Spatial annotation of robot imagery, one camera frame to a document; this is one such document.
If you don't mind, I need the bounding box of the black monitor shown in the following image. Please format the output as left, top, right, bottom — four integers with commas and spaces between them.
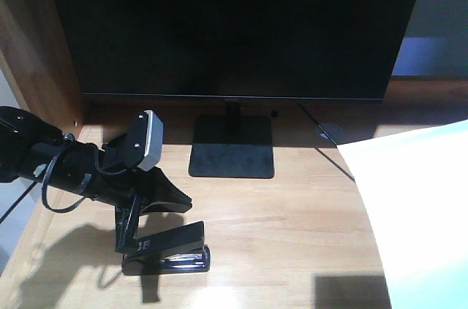
54, 0, 416, 178

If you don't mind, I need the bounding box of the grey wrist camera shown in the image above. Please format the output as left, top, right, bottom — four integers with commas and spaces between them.
124, 110, 164, 172

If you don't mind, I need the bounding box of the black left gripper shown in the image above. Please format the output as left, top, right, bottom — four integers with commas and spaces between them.
40, 134, 192, 253

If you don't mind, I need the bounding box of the wooden desk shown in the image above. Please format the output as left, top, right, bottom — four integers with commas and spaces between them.
1, 0, 467, 308

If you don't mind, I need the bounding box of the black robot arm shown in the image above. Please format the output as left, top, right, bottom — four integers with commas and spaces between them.
1, 106, 192, 254

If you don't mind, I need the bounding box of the black stapler with orange button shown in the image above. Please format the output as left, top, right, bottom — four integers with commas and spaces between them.
121, 221, 211, 276

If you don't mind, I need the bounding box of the black monitor cable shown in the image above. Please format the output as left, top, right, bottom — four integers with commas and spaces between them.
296, 103, 355, 182

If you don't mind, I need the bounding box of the white paper sheet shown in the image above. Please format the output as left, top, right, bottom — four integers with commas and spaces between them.
339, 121, 467, 308

